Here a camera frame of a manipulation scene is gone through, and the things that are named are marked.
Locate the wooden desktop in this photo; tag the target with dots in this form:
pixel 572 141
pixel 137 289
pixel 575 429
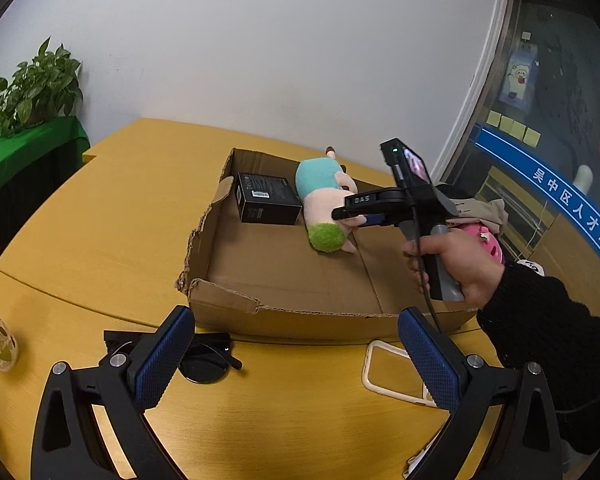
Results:
pixel 130 210

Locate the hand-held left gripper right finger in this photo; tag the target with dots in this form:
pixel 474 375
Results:
pixel 427 360

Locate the small green potted plant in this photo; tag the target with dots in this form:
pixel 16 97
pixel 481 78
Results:
pixel 0 110

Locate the black product box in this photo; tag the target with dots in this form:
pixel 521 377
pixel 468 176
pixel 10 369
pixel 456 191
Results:
pixel 265 200

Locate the large green potted plant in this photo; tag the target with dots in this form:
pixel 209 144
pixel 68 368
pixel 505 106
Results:
pixel 50 85

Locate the glass door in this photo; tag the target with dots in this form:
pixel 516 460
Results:
pixel 555 110

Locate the beige printed cloth bag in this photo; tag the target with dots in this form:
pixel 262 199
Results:
pixel 485 212

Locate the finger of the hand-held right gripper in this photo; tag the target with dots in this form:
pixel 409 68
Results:
pixel 362 205
pixel 375 220

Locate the black sunglasses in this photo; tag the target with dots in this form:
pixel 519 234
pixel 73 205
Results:
pixel 205 370

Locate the pig cartoon poster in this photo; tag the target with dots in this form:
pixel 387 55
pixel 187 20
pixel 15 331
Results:
pixel 519 77

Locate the person's right forearm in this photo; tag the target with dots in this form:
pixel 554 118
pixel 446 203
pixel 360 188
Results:
pixel 545 340

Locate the cardboard box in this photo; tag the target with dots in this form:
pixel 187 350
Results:
pixel 290 270

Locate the white door frame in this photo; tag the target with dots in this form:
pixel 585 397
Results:
pixel 475 85

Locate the green cloth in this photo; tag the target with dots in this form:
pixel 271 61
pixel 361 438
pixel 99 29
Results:
pixel 30 150

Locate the person's right hand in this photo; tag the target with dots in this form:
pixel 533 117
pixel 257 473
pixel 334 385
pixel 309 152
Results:
pixel 467 265

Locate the teal pink green plush toy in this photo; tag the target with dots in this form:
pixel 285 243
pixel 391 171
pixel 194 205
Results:
pixel 320 180

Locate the yellow sticky note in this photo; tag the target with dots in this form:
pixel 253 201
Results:
pixel 493 117
pixel 532 135
pixel 518 128
pixel 506 122

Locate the blue door banner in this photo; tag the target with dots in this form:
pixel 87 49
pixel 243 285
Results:
pixel 555 185

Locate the white phone case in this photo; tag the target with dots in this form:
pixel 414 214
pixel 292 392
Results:
pixel 367 370

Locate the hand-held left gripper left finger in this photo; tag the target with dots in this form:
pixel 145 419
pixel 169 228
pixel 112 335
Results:
pixel 162 360

